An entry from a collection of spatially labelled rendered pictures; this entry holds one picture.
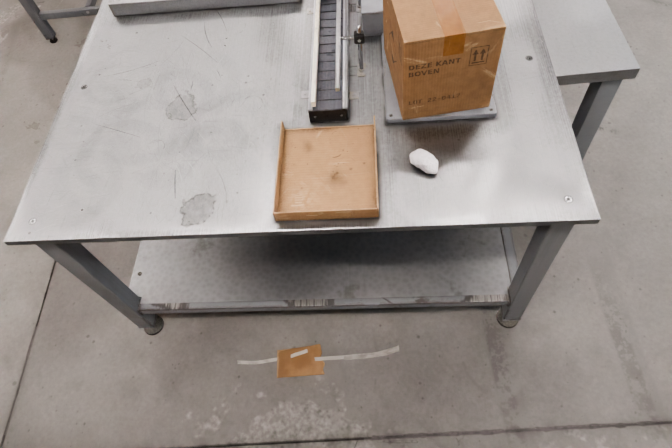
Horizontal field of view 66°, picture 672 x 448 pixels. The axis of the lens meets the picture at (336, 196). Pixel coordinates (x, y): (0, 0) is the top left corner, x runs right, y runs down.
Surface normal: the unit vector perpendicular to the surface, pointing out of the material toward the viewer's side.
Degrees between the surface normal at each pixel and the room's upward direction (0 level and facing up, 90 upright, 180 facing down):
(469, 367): 0
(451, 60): 90
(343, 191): 0
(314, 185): 0
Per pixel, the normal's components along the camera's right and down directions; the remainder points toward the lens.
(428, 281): -0.10, -0.55
